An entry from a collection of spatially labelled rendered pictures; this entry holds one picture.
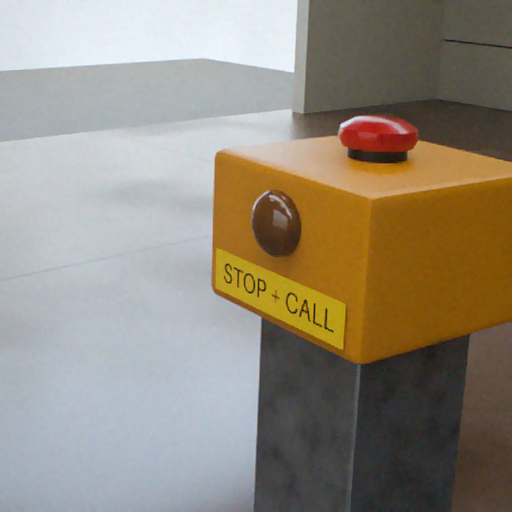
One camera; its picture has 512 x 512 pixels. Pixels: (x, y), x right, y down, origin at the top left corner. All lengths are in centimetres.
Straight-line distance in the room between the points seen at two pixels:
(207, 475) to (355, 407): 192
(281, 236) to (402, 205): 6
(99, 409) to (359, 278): 230
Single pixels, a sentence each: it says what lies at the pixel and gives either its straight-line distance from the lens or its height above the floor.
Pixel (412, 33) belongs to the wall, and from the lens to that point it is 843.
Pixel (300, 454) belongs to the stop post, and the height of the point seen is 93.
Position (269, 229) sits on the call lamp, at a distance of 47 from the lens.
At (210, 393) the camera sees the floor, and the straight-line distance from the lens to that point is 280.
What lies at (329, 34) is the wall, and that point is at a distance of 769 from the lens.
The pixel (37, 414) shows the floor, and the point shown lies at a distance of 270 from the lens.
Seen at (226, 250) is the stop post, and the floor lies 103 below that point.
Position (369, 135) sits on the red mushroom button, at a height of 109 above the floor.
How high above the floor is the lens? 118
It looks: 17 degrees down
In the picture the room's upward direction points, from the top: 2 degrees clockwise
